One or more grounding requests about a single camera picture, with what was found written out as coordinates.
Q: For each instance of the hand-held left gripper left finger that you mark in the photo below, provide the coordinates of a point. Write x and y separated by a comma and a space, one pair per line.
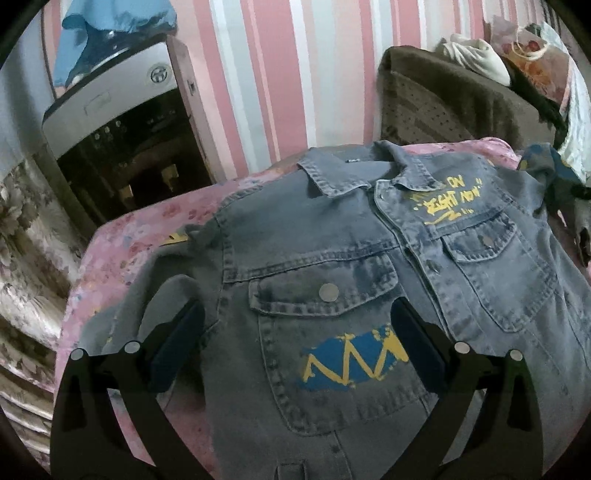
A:
178, 342

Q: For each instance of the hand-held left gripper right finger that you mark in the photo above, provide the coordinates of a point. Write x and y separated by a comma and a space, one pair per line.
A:
416, 342

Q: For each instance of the grey denim jacket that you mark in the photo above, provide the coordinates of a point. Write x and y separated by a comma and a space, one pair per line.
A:
323, 221

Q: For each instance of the pink floral bedsheet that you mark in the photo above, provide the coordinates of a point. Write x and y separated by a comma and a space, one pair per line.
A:
134, 230

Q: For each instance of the beige floral curtain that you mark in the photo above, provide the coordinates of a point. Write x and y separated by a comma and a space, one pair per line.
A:
27, 258

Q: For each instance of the dark printed garment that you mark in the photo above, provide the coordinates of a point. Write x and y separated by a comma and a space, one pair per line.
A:
554, 175

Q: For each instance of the grey water dispenser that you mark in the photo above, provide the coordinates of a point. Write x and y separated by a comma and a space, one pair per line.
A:
124, 87

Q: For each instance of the black cloth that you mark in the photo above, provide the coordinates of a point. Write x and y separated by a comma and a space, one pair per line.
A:
535, 99

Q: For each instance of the white towel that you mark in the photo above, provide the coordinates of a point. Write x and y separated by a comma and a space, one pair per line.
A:
579, 120

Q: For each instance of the white bundled cloth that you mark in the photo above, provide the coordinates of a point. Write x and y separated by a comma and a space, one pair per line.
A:
475, 55

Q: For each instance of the floral printed bag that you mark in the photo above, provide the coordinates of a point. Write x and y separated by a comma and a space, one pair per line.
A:
535, 60

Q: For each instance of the light blue cloth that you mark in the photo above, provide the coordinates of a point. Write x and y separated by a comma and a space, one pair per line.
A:
115, 18

